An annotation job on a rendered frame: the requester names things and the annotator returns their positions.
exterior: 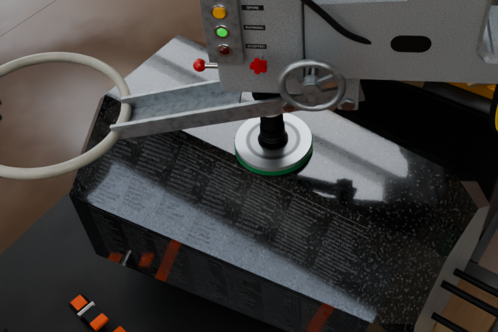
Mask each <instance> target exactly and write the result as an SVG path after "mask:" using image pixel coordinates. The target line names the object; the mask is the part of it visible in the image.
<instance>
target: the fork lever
mask: <svg viewBox="0 0 498 332"><path fill-rule="evenodd" d="M337 89H338V87H332V88H328V89H323V90H321V93H320V94H319V95H318V96H316V104H318V103H323V102H326V101H328V100H330V99H331V98H333V97H334V96H335V94H336V92H337ZM291 96H292V97H294V98H295V99H296V100H298V101H301V102H304V103H308V97H307V96H305V95H304V94H303V93H301V94H292V95H291ZM241 97H242V92H233V91H223V90H222V89H221V87H220V82H219V79H216V80H211V81H207V82H200V83H195V84H188V85H183V86H179V87H172V88H168V89H163V90H155V91H151V92H146V93H140V94H135V95H131V96H123V97H121V101H122V103H123V104H124V103H127V104H129V105H130V106H131V107H132V111H131V115H130V120H129V122H125V123H120V124H112V125H111V126H110V129H111V130H112V131H116V132H117V133H119V134H120V136H121V137H120V138H119V139H128V138H133V137H137V136H146V135H151V134H157V133H165V132H171V131H175V130H184V129H189V128H194V127H203V126H208V125H217V124H221V123H227V122H235V121H240V120H246V119H254V118H259V117H264V116H273V115H278V114H283V113H292V112H296V111H302V110H299V109H297V108H295V107H293V106H291V105H289V104H288V103H287V102H286V101H285V100H284V99H283V98H282V97H281V96H279V97H274V98H269V99H261V100H256V101H252V102H244V103H240V101H241ZM364 100H365V95H364V93H363V90H362V86H361V84H360V86H359V102H362V101H364ZM341 106H342V109H343V110H348V111H350V110H352V109H354V108H355V104H354V102H353V100H349V99H346V100H344V101H343V102H341Z"/></svg>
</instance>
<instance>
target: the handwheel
mask: <svg viewBox="0 0 498 332"><path fill-rule="evenodd" d="M305 67H309V68H308V75H307V76H306V77H304V78H301V77H299V76H296V75H294V74H292V72H294V71H295V70H298V69H301V68H305ZM318 68H319V69H322V70H325V71H327V72H329V73H330V75H328V76H325V77H323V78H319V77H318ZM286 79H287V80H289V81H291V82H294V83H296V84H299V85H301V91H302V93H303V94H304V95H305V96H307V97H308V103H304V102H301V101H298V100H296V99H295V98H294V97H292V96H291V95H290V94H289V92H288V91H287V89H286V86H285V82H286ZM333 81H336V82H337V84H338V89H337V92H336V94H335V96H334V97H333V98H331V99H330V100H328V101H326V102H323V103H318V104H316V96H318V95H319V94H320V93H321V90H322V86H323V85H325V84H328V83H330V82H333ZM277 86H278V91H279V94H280V96H281V97H282V98H283V99H284V100H285V101H286V102H287V103H288V104H289V105H291V106H293V107H295V108H297V109H299V110H304V111H310V112H317V111H323V110H327V109H329V108H332V107H333V106H335V105H336V104H338V103H339V102H340V101H341V100H342V98H343V96H344V95H345V91H346V82H345V78H344V76H343V75H342V73H341V72H340V71H339V70H338V69H337V68H336V67H334V66H333V65H332V64H329V63H327V62H324V61H322V60H318V59H303V60H299V61H296V62H293V63H291V64H289V65H288V66H287V67H285V68H284V69H283V70H282V72H281V73H280V75H279V78H278V82H277Z"/></svg>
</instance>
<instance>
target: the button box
mask: <svg viewBox="0 0 498 332"><path fill-rule="evenodd" d="M199 3H200V8H201V14H202V22H203V27H204V32H205V40H206V45H207V54H208V58H209V62H210V63H218V64H244V63H245V48H244V41H243V34H242V20H241V13H240V6H239V0H199ZM215 5H222V6H224V7H225V8H226V9H227V10H228V16H227V17H226V18H225V19H216V18H214V17H213V16H212V15H211V12H210V11H211V8H212V7H213V6H215ZM218 25H224V26H226V27H228V28H229V29H230V36H229V37H228V38H226V39H220V38H218V37H217V36H215V34H214V32H213V30H214V28H215V27H216V26H218ZM221 44H227V45H229V46H230V47H231V48H232V49H233V53H232V55H231V56H229V57H222V56H220V55H219V54H218V53H217V52H216V48H217V47H218V46H219V45H221Z"/></svg>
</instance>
